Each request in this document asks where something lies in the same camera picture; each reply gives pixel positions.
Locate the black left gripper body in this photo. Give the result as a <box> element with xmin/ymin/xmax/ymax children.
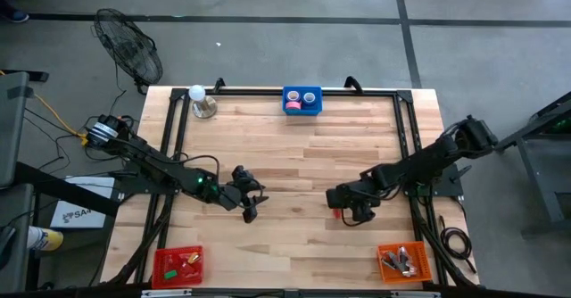
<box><xmin>219</xmin><ymin>164</ymin><xmax>260</xmax><ymax>225</ymax></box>

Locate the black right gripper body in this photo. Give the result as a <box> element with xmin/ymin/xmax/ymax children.
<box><xmin>325</xmin><ymin>178</ymin><xmax>381</xmax><ymax>224</ymax></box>

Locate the black staple remover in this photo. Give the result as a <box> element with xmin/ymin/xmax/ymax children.
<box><xmin>381</xmin><ymin>251</ymin><xmax>399</xmax><ymax>271</ymax></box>

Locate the orange plastic basket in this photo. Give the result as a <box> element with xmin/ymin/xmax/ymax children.
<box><xmin>377</xmin><ymin>240</ymin><xmax>433</xmax><ymax>284</ymax></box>

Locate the blue plastic basket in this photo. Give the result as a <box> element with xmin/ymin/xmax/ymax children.
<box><xmin>282</xmin><ymin>86</ymin><xmax>323</xmax><ymax>117</ymax></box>

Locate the red plastic basket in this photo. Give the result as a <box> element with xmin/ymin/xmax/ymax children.
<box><xmin>151</xmin><ymin>244</ymin><xmax>205</xmax><ymax>289</ymax></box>

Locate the table lamp with white bulb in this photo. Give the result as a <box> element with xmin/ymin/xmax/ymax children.
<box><xmin>187</xmin><ymin>84</ymin><xmax>219</xmax><ymax>120</ymax></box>

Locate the white printed box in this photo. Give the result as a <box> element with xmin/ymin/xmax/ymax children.
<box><xmin>49</xmin><ymin>176</ymin><xmax>116</xmax><ymax>230</ymax></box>

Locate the black metal beam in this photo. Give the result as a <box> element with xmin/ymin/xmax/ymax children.
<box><xmin>15</xmin><ymin>161</ymin><xmax>121</xmax><ymax>217</ymax></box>

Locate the black floor fan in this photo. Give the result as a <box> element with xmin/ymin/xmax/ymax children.
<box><xmin>92</xmin><ymin>7</ymin><xmax>164</xmax><ymax>95</ymax></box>

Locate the black metal stand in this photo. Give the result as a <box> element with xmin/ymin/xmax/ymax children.
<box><xmin>492</xmin><ymin>90</ymin><xmax>571</xmax><ymax>236</ymax></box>

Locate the yellow and white spray can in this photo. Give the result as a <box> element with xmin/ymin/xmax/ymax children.
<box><xmin>26</xmin><ymin>225</ymin><xmax>64</xmax><ymax>252</ymax></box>

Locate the person's dark shoe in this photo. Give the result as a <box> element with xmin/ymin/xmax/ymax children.
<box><xmin>0</xmin><ymin>7</ymin><xmax>30</xmax><ymax>23</ymax></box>

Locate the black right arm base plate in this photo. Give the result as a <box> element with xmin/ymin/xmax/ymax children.
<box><xmin>401</xmin><ymin>161</ymin><xmax>465</xmax><ymax>197</ymax></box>

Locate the black aluminium table frame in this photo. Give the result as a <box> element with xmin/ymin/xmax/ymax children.
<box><xmin>133</xmin><ymin>87</ymin><xmax>478</xmax><ymax>290</ymax></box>

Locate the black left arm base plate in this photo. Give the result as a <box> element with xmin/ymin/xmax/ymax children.
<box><xmin>111</xmin><ymin>159</ymin><xmax>182</xmax><ymax>195</ymax></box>

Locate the coiled black cable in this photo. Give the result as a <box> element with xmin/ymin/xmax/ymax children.
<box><xmin>439</xmin><ymin>215</ymin><xmax>476</xmax><ymax>275</ymax></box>

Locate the yellow extension cord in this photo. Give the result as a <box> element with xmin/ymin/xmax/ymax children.
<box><xmin>33</xmin><ymin>92</ymin><xmax>97</xmax><ymax>148</ymax></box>

